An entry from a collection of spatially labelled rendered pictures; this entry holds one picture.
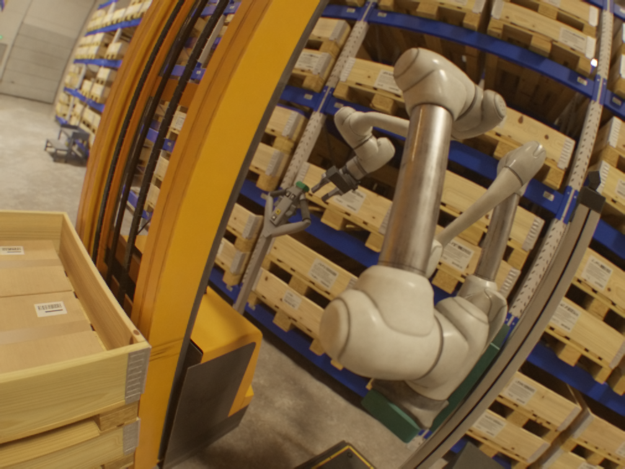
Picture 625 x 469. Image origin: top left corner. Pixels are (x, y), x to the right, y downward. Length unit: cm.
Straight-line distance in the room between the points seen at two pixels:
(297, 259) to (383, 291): 175
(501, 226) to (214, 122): 109
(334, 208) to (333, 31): 146
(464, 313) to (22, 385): 91
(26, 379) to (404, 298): 74
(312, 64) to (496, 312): 218
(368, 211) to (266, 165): 93
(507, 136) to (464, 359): 159
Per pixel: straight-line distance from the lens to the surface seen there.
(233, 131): 69
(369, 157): 125
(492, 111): 83
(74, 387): 78
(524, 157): 118
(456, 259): 194
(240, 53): 68
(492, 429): 239
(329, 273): 214
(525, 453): 258
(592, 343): 226
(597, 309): 220
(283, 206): 146
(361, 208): 206
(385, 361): 54
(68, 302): 106
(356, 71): 236
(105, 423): 96
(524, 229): 198
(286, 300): 234
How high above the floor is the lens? 154
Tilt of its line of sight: 12 degrees down
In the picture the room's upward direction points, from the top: 24 degrees clockwise
